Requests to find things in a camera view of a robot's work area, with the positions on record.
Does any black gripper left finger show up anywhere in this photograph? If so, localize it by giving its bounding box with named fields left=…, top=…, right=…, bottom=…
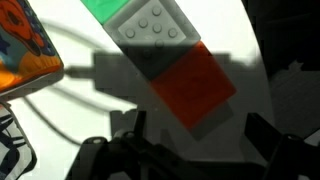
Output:
left=64, top=109, right=214, bottom=180

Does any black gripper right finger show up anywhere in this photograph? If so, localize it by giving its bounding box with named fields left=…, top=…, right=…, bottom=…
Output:
left=244, top=113, right=320, bottom=180

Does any orange block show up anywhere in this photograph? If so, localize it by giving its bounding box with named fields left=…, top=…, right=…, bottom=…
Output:
left=150, top=41, right=236, bottom=129

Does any black white foam cube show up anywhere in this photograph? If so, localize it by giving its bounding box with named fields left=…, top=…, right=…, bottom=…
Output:
left=0, top=103, right=37, bottom=180

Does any grey studded block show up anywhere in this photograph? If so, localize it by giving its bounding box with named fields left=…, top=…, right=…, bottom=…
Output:
left=103, top=0, right=201, bottom=80

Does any orange foam cube number nine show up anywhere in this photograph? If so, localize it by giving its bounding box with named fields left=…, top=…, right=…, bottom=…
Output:
left=0, top=0, right=64, bottom=99

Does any green block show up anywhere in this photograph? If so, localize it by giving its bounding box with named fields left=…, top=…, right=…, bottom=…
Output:
left=80, top=0, right=129, bottom=24

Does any round white table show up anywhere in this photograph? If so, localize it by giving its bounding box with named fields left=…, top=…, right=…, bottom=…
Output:
left=0, top=0, right=278, bottom=180

